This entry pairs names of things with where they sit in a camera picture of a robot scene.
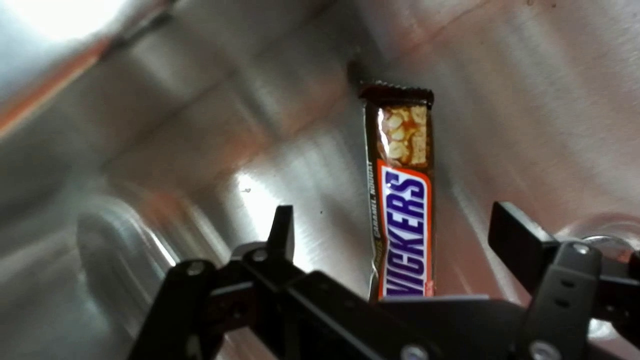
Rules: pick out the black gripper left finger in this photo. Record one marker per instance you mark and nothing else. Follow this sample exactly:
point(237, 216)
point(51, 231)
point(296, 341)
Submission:
point(266, 287)

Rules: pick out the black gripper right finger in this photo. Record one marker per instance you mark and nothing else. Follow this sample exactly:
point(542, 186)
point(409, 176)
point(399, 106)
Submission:
point(567, 287)

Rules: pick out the brown Snickers bar packet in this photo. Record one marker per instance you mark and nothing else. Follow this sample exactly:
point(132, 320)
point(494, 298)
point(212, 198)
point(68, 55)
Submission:
point(402, 213)

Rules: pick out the stainless steel sink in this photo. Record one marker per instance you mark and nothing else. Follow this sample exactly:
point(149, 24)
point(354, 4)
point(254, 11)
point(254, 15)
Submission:
point(201, 133)

